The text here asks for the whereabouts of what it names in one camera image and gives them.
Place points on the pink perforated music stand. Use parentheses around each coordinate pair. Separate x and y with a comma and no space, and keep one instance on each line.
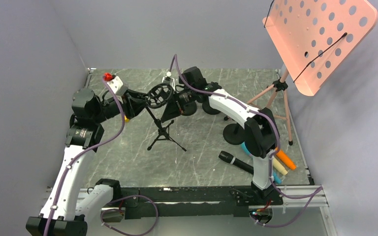
(317,41)

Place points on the black round-base tall stand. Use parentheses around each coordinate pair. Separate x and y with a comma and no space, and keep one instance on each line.
(189,109)

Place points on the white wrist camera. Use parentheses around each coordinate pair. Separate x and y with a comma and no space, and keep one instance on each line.
(117,85)
(169,80)

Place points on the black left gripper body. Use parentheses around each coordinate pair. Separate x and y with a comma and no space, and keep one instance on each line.
(128,109)

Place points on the blue microphone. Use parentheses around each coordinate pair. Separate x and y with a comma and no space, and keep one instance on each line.
(277,180)

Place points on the black microphone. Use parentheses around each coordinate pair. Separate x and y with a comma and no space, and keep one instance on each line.
(232,160)

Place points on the black tripod shock-mount stand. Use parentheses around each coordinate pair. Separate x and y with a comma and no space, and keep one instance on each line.
(157,97)

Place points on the black round-base clip stand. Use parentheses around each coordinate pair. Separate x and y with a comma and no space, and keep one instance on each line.
(234,134)

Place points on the orange microphone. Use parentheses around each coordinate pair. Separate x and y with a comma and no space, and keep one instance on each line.
(286,159)

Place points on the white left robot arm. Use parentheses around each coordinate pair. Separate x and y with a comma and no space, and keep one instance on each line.
(63,214)

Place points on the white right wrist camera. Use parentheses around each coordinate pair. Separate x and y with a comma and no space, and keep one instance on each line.
(169,80)

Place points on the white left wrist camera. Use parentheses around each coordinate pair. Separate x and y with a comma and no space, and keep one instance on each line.
(117,85)

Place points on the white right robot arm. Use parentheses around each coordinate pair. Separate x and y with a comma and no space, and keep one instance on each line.
(259,131)

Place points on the black shock-mount round stand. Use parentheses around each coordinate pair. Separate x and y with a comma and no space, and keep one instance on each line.
(208,109)

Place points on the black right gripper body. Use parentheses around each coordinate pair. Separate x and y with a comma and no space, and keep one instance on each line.
(185,96)

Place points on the cream yellow microphone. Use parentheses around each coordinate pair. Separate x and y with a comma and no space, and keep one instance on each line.
(279,167)

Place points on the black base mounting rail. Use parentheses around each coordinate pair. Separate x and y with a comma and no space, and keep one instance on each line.
(192,201)

